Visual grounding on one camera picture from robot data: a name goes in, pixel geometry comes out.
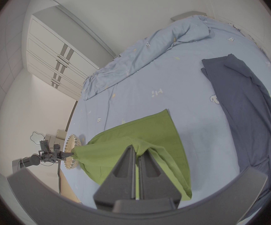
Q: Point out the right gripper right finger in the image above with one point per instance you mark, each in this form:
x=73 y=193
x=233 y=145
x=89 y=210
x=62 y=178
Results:
x=154 y=181

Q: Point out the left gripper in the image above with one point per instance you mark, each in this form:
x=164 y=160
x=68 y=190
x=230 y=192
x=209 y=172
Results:
x=61 y=155

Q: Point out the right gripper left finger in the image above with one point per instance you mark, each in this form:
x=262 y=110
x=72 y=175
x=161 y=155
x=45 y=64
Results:
x=121 y=179

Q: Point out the green shorts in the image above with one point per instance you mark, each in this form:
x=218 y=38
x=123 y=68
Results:
x=116 y=144

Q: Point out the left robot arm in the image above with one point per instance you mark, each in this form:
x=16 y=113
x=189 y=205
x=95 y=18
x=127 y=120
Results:
x=32 y=159

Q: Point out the round woven basket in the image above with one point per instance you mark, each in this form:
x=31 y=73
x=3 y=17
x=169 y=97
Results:
x=70 y=142

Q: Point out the bed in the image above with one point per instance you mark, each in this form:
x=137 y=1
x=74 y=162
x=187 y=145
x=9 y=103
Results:
x=149 y=78

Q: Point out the dark blue garment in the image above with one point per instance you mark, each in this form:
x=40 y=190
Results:
x=243 y=102

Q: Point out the white wardrobe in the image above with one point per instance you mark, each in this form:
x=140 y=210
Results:
x=46 y=55

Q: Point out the pale blue quilt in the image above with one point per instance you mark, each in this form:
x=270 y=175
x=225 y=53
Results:
x=149 y=48

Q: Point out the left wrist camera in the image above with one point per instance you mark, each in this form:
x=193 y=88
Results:
x=57 y=147

